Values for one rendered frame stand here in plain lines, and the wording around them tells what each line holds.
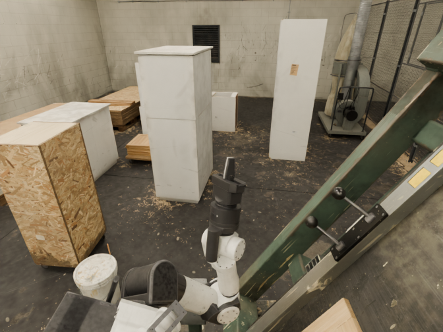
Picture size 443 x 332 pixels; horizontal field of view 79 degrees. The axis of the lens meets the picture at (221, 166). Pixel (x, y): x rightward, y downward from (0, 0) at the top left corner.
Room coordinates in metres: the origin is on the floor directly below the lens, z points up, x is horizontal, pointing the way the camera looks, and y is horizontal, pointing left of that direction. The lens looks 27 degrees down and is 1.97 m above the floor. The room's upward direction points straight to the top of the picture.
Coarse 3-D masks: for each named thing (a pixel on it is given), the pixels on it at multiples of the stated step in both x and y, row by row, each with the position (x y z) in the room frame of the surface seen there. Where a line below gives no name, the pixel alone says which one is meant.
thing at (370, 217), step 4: (336, 188) 0.64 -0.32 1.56; (340, 188) 0.64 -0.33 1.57; (332, 192) 0.64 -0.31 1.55; (336, 192) 0.63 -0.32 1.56; (340, 192) 0.63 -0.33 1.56; (344, 192) 0.63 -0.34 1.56; (332, 196) 0.64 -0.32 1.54; (336, 196) 0.63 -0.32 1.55; (340, 196) 0.62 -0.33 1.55; (344, 196) 0.62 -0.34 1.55; (348, 200) 0.62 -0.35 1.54; (352, 204) 0.61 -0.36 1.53; (356, 208) 0.61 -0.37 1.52; (360, 208) 0.60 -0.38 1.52; (364, 212) 0.60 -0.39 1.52; (368, 216) 0.59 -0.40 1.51; (372, 216) 0.58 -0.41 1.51; (368, 220) 0.58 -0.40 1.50; (372, 220) 0.58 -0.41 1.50
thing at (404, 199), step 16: (432, 176) 0.56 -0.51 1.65; (400, 192) 0.59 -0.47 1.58; (416, 192) 0.56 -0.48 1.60; (432, 192) 0.56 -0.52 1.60; (384, 208) 0.59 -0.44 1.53; (400, 208) 0.56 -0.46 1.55; (384, 224) 0.56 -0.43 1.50; (368, 240) 0.56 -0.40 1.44; (352, 256) 0.56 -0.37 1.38; (320, 272) 0.58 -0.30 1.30; (336, 272) 0.56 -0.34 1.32; (304, 288) 0.58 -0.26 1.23; (320, 288) 0.56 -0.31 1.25; (288, 304) 0.57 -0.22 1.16; (304, 304) 0.57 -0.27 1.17; (272, 320) 0.57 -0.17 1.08
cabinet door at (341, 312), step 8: (336, 304) 0.48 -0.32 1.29; (344, 304) 0.47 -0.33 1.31; (328, 312) 0.48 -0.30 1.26; (336, 312) 0.46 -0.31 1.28; (344, 312) 0.45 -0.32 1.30; (352, 312) 0.45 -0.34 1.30; (320, 320) 0.48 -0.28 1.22; (328, 320) 0.46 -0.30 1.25; (336, 320) 0.45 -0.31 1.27; (344, 320) 0.43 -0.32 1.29; (352, 320) 0.42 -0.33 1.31; (312, 328) 0.47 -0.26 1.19; (320, 328) 0.46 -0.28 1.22; (328, 328) 0.44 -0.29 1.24; (336, 328) 0.43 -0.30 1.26; (344, 328) 0.42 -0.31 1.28; (352, 328) 0.41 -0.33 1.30; (360, 328) 0.41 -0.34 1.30
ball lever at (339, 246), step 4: (312, 216) 0.65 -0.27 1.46; (308, 220) 0.64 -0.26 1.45; (312, 220) 0.63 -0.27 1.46; (316, 220) 0.63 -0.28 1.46; (308, 224) 0.63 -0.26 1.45; (312, 224) 0.62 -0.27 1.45; (316, 224) 0.63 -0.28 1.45; (312, 228) 0.63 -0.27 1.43; (316, 228) 0.63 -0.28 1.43; (320, 228) 0.62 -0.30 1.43; (324, 232) 0.62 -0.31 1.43; (328, 236) 0.61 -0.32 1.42; (332, 240) 0.60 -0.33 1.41; (336, 240) 0.60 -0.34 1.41; (336, 244) 0.59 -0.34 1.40; (340, 244) 0.58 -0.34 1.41; (344, 244) 0.58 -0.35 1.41; (336, 248) 0.59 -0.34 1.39; (340, 248) 0.58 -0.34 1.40
